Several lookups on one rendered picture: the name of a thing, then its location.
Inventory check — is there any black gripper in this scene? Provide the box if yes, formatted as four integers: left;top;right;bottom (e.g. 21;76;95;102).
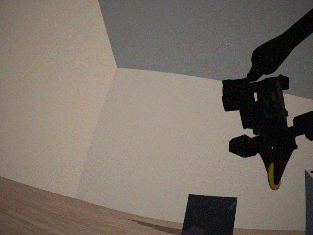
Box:
229;98;313;185

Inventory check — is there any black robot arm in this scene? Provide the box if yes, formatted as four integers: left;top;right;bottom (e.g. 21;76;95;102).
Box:
222;9;313;135

